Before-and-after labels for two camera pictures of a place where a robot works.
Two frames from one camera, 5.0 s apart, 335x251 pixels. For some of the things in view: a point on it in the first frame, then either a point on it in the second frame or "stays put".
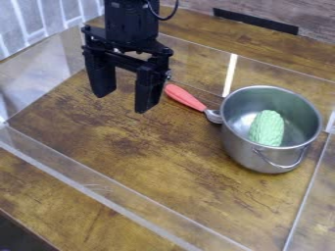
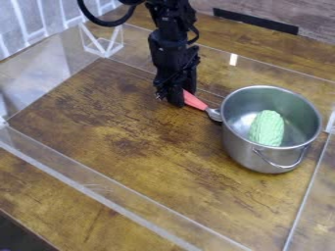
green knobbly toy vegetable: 266,130 stays put
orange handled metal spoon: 183,96 stays put
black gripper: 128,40 → 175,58
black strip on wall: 290,29 stays put
